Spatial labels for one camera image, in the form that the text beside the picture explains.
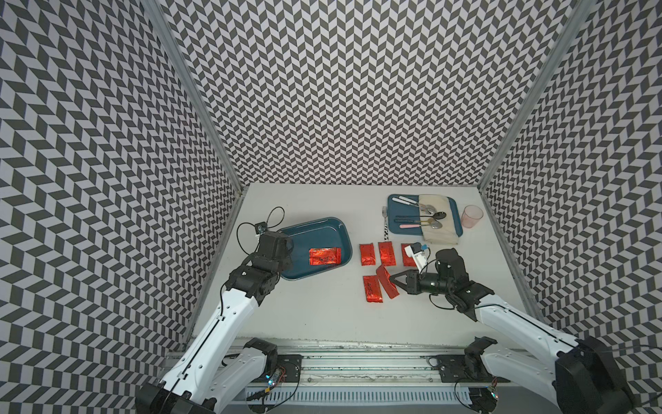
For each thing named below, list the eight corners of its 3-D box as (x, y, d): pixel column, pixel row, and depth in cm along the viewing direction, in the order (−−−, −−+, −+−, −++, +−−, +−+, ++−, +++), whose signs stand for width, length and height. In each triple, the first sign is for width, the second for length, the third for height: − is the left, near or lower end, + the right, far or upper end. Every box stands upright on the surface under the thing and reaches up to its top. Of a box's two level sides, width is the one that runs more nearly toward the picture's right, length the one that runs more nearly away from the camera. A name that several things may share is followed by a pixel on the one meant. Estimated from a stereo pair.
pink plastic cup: (463, 228, 105) (469, 218, 100) (458, 214, 109) (463, 204, 104) (479, 228, 105) (486, 218, 100) (473, 214, 109) (480, 204, 104)
